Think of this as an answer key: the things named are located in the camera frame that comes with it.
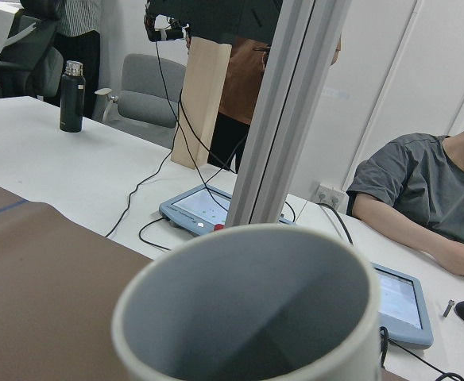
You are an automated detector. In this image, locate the person in brown shirt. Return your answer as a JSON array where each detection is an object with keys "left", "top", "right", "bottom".
[{"left": 207, "top": 33, "right": 343, "bottom": 174}]

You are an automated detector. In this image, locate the black office chair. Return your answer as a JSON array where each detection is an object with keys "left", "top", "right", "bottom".
[{"left": 0, "top": 0, "right": 64, "bottom": 98}]

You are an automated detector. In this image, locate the grey aluminium frame post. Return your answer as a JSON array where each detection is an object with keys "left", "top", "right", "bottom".
[{"left": 226, "top": 0, "right": 351, "bottom": 227}]

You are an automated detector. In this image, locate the white mug grey inside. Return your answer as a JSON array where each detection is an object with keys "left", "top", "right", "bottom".
[{"left": 111, "top": 224, "right": 381, "bottom": 380}]

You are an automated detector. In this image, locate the blue teach pendant tablet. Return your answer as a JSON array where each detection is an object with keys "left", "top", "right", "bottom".
[{"left": 159, "top": 183, "right": 296, "bottom": 239}]

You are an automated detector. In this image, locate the person in grey shirt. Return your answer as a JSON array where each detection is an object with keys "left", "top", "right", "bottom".
[{"left": 346, "top": 131, "right": 464, "bottom": 277}]

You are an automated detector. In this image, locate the brown table mat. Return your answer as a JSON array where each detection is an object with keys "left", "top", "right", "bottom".
[{"left": 0, "top": 187, "right": 149, "bottom": 380}]

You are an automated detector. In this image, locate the grey office chair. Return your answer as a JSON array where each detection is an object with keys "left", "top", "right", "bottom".
[{"left": 95, "top": 53, "right": 186, "bottom": 148}]

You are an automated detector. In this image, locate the black thermos bottle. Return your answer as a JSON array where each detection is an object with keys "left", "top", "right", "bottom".
[{"left": 60, "top": 60, "right": 86, "bottom": 133}]

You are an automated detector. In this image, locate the light wooden board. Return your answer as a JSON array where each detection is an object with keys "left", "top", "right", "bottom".
[{"left": 171, "top": 37, "right": 231, "bottom": 169}]

